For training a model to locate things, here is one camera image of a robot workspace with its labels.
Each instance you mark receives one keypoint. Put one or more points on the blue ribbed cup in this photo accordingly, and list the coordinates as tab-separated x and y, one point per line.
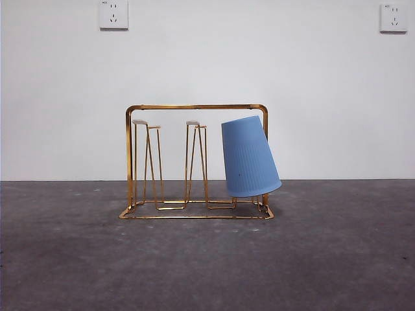
249	162

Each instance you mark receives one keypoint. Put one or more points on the white wall socket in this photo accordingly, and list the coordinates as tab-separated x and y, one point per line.
394	18
114	16

